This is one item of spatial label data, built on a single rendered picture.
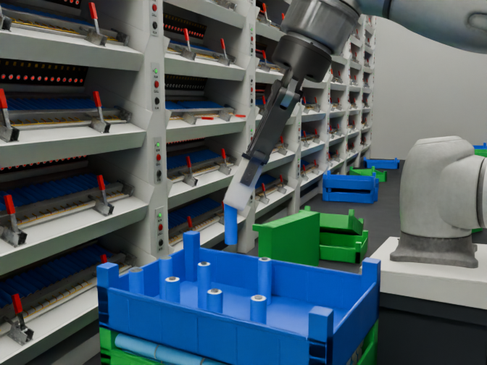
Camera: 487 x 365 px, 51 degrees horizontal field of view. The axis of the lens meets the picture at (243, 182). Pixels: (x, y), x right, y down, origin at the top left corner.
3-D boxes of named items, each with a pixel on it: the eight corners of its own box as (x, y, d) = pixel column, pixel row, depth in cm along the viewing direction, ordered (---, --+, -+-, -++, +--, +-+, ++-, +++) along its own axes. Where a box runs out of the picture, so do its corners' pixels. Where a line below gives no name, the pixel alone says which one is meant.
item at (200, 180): (242, 180, 197) (255, 148, 193) (162, 211, 142) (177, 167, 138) (198, 158, 203) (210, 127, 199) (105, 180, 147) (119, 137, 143)
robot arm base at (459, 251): (477, 245, 126) (477, 223, 125) (478, 269, 106) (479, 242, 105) (401, 240, 133) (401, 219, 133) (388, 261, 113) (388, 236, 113)
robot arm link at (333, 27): (350, 24, 71) (331, 64, 72) (292, -4, 70) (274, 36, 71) (367, 14, 62) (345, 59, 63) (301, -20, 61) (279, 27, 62)
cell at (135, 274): (136, 273, 63) (138, 322, 64) (146, 269, 64) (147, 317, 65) (125, 271, 64) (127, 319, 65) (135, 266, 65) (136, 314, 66)
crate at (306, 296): (379, 317, 66) (381, 258, 65) (325, 394, 49) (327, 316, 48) (190, 278, 81) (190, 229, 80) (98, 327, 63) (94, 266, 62)
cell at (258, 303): (269, 350, 57) (269, 295, 56) (261, 356, 55) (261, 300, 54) (254, 345, 58) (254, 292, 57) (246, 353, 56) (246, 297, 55)
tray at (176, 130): (242, 131, 194) (251, 108, 192) (160, 144, 139) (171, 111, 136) (198, 111, 200) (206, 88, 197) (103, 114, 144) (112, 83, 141)
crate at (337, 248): (367, 249, 206) (368, 230, 205) (359, 263, 188) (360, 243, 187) (296, 242, 217) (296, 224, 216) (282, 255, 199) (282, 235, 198)
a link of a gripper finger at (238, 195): (264, 164, 69) (264, 165, 68) (242, 211, 69) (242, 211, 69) (244, 155, 68) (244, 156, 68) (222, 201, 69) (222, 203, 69)
